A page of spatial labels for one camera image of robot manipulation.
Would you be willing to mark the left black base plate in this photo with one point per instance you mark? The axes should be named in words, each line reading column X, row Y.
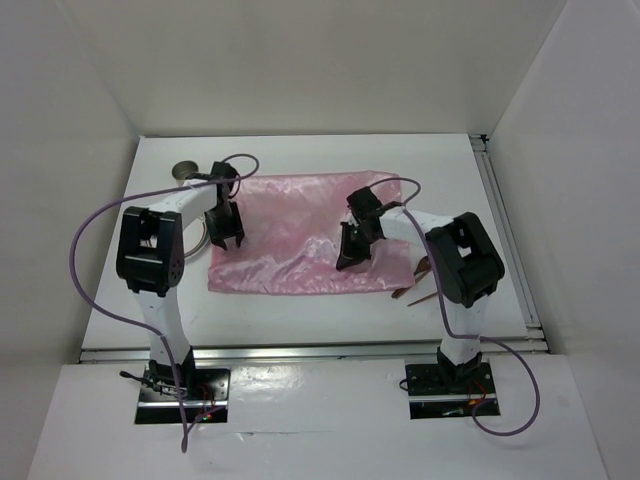
column 206, row 401

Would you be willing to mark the right side aluminium rail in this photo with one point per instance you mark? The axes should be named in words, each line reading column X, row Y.
column 505, row 225

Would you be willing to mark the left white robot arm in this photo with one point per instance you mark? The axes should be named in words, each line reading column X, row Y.
column 151, row 260

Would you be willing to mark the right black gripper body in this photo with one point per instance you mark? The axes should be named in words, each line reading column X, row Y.
column 356, row 244

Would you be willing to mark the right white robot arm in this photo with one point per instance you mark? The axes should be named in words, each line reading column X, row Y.
column 463, row 259

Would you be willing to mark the small metal cup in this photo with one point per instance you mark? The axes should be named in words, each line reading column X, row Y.
column 182, row 170

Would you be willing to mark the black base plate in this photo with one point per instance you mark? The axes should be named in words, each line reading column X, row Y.
column 431, row 397
column 206, row 401

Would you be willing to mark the white plate with coloured rim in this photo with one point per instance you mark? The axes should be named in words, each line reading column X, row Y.
column 194, row 251

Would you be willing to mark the aluminium rail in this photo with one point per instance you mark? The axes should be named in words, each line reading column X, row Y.
column 226, row 355
column 505, row 225

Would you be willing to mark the front aluminium rail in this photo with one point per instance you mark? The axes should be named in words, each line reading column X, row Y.
column 226, row 355

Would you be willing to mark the pink satin rose cloth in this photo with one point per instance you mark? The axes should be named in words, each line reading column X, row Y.
column 292, row 226

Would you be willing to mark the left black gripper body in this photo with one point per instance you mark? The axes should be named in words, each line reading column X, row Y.
column 224, row 219

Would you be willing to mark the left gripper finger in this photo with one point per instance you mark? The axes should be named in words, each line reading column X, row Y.
column 239, row 237
column 220, row 242

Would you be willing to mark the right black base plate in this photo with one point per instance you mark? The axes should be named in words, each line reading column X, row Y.
column 431, row 397

